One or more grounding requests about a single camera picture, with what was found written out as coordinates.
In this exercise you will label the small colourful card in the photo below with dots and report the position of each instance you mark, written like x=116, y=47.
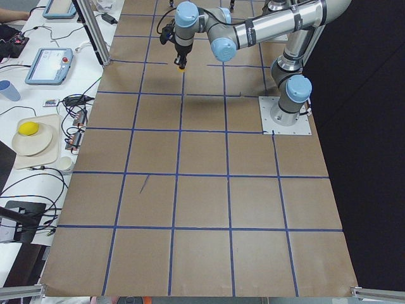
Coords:
x=51, y=103

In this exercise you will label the black stand base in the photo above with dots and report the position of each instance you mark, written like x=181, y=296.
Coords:
x=20, y=221

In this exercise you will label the light blue cup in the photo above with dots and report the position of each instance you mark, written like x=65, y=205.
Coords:
x=9, y=91

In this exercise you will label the white paper cup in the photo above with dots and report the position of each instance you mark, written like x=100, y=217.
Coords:
x=65, y=164

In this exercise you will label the beige plate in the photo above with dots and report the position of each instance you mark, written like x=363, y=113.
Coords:
x=32, y=145

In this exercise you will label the circuit board module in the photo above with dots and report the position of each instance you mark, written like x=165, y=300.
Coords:
x=73, y=141
x=80, y=118

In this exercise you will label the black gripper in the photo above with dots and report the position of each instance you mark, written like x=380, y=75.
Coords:
x=183, y=50

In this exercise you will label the black power adapter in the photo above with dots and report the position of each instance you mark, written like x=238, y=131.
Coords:
x=109, y=19

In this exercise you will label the beige tray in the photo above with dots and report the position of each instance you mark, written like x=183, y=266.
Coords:
x=51, y=153

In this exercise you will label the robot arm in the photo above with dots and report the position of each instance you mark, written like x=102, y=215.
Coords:
x=299, y=21

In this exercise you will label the aluminium frame post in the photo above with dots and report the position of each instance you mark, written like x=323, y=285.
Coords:
x=93, y=31

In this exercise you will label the blue teach pendant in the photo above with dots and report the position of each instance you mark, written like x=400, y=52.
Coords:
x=50, y=66
x=59, y=9

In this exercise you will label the yellow lemon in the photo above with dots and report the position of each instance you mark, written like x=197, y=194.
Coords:
x=28, y=128

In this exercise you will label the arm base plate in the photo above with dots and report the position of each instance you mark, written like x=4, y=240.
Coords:
x=282, y=38
x=274, y=121

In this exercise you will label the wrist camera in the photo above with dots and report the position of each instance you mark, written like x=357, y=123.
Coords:
x=166, y=33

